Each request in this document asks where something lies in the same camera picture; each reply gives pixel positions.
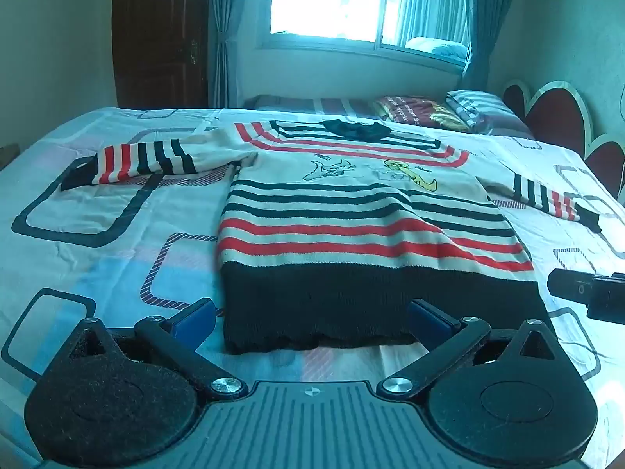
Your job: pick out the striped pillow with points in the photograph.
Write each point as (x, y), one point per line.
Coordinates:
(476, 105)

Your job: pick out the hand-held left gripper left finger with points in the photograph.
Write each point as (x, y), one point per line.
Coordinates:
(198, 321)

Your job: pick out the pale bundled cloth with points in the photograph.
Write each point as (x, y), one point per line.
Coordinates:
(437, 47)

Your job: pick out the red scalloped headboard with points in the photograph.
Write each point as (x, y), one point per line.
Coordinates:
(556, 112)

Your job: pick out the red printed pillow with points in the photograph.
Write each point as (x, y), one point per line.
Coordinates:
(420, 112)

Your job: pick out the striped knit sweater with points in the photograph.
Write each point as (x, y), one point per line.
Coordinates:
(351, 234)

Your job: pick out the teal curtain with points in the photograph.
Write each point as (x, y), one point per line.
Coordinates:
(483, 24)
(227, 34)

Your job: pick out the grey striped blanket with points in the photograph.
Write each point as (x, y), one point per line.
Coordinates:
(302, 105)

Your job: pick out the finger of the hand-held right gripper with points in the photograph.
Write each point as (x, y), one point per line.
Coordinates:
(569, 286)

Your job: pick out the window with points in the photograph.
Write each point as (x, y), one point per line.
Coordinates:
(332, 5)

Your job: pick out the patterned bed sheet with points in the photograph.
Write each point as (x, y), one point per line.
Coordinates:
(97, 264)

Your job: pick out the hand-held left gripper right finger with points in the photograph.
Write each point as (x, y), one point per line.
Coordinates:
(426, 321)

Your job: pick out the dark wooden door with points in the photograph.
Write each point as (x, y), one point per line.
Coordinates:
(156, 34)

